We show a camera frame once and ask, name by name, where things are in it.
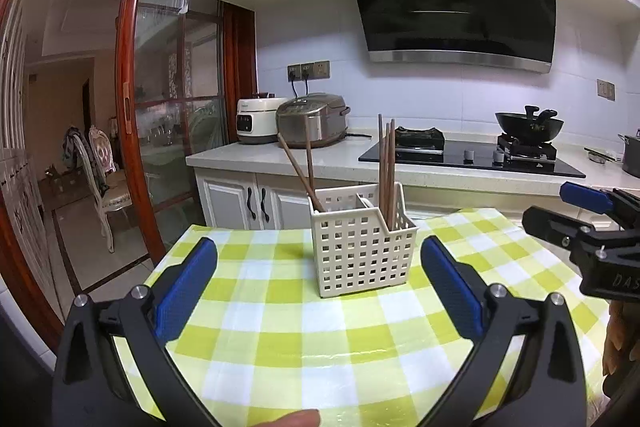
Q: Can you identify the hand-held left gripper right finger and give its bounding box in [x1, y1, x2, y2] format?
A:
[420, 236, 588, 427]

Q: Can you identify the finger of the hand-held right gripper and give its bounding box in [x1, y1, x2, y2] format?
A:
[521, 205, 594, 259]
[559, 181, 640, 229]

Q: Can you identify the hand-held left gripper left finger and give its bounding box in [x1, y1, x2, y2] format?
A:
[52, 237, 221, 427]

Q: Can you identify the cream plastic utensil basket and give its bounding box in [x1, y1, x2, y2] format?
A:
[308, 182, 420, 299]

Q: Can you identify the light olive wooden chopstick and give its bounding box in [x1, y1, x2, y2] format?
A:
[384, 123, 391, 225]

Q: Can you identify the brown wooden chopstick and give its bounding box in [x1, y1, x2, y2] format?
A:
[389, 118, 397, 208]
[378, 113, 385, 215]
[302, 113, 317, 200]
[276, 132, 325, 212]

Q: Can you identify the person's right hand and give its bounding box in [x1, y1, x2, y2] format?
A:
[601, 299, 634, 401]

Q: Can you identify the person's left hand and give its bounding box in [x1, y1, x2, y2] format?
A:
[265, 409, 322, 427]

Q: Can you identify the steel stockpot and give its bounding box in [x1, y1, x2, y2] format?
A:
[618, 133, 640, 178]

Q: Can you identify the black burner grate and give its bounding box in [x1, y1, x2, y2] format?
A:
[392, 126, 446, 150]
[497, 133, 557, 162]

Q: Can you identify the black wok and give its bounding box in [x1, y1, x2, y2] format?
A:
[495, 105, 565, 142]

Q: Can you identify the green checked tablecloth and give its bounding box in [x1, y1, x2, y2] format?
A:
[97, 207, 613, 427]

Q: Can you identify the ornate white dining chair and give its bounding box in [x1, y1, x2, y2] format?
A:
[75, 125, 151, 253]

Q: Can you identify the black glass gas cooktop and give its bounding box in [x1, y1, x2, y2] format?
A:
[358, 139, 587, 178]

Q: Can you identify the dark wooden side table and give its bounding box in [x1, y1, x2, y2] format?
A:
[42, 164, 91, 208]

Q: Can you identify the white rice cooker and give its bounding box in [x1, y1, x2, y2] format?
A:
[236, 93, 288, 144]

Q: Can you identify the dark clothing on chair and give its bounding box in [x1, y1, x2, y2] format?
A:
[62, 127, 88, 168]

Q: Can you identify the red wooden glass sliding door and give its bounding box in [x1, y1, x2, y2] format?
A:
[116, 0, 226, 258]

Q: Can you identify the silver brown rice cooker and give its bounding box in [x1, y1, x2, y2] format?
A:
[276, 93, 351, 149]

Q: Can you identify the red wooden door frame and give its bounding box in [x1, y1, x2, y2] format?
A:
[0, 0, 257, 353]

